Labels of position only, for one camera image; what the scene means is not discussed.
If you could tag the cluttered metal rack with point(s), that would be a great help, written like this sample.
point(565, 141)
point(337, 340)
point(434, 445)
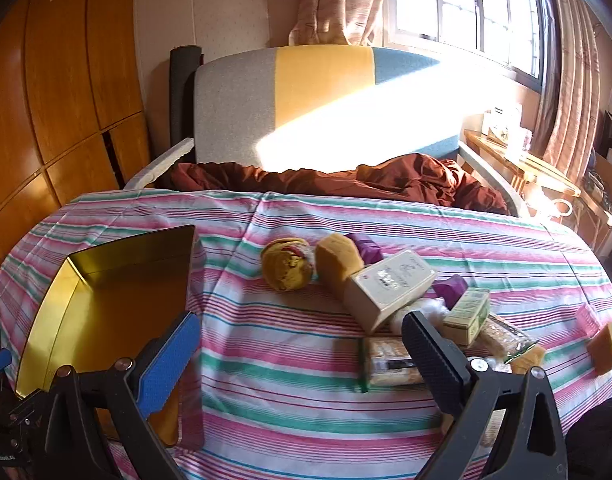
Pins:
point(611, 160)

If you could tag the small white printed box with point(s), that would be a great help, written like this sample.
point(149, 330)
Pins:
point(522, 140)

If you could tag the clear cracker packet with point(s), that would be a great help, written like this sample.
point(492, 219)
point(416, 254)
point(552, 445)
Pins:
point(386, 360)

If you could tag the wooden wardrobe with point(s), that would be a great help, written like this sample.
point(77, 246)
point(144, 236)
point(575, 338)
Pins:
point(60, 60)

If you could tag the beige patterned curtain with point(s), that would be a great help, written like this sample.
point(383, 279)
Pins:
point(571, 85)
point(336, 0)

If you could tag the wooden side table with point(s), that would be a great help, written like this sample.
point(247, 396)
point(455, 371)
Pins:
point(536, 170)

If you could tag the person's dark clothing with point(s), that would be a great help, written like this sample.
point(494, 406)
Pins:
point(601, 440)

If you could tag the brown blanket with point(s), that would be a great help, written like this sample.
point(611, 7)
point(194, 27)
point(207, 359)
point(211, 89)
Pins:
point(386, 180)

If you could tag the clear snack packet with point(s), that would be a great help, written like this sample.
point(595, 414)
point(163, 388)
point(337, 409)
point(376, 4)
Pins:
point(506, 335)

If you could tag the barred window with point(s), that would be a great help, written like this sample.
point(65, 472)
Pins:
point(461, 5)

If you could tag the yellow knitted ball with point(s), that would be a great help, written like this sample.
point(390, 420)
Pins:
point(286, 265)

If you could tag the grey yellow blue armchair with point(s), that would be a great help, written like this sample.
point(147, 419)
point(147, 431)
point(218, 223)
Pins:
point(235, 110)

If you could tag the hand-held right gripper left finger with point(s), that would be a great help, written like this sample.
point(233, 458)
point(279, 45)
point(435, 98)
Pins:
point(165, 367)

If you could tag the green white small box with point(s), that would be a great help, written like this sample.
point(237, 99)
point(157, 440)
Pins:
point(466, 317)

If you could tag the beige cardboard box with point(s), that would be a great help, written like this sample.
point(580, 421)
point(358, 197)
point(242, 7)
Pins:
point(386, 285)

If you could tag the striped pink green bed sheet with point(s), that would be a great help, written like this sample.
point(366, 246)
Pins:
point(286, 400)

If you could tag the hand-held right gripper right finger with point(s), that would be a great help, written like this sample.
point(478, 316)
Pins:
point(431, 360)

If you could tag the gold metal tin tray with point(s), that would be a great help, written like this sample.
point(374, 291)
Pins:
point(110, 300)

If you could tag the large yellow sponge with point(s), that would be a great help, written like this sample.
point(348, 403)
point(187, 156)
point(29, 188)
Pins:
point(336, 260)

